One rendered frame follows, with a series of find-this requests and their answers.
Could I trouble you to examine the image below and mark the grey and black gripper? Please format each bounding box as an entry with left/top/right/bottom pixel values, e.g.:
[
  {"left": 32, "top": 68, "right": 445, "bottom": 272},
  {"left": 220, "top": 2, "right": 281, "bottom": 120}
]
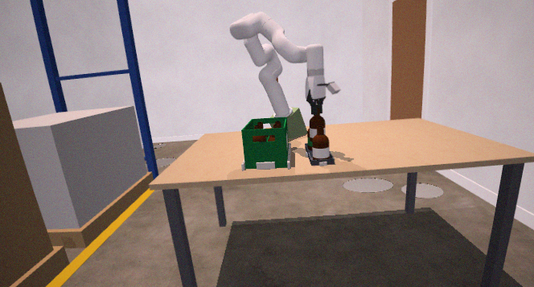
[{"left": 305, "top": 75, "right": 326, "bottom": 115}]

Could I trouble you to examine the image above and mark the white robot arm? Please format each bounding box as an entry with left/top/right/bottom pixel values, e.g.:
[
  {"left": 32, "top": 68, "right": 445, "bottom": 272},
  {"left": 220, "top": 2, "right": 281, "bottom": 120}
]
[{"left": 230, "top": 12, "right": 324, "bottom": 117}]

